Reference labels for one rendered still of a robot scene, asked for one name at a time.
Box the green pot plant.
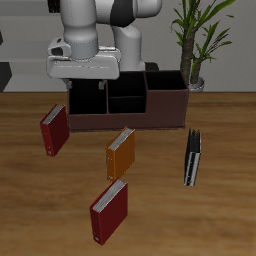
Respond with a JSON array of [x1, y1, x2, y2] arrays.
[[170, 0, 236, 93]]

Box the red book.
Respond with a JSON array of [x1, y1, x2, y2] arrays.
[[88, 178, 129, 247], [39, 103, 71, 158]]

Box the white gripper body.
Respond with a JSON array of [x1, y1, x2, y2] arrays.
[[45, 46, 122, 81]]

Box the black book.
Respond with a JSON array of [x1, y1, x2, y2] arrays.
[[183, 128, 203, 187]]

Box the orange book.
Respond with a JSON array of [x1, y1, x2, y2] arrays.
[[105, 125, 137, 183]]

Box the dark brown desk caddy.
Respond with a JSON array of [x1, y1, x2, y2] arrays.
[[66, 69, 190, 132]]

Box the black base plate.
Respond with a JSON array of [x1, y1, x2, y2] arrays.
[[144, 61, 160, 72]]

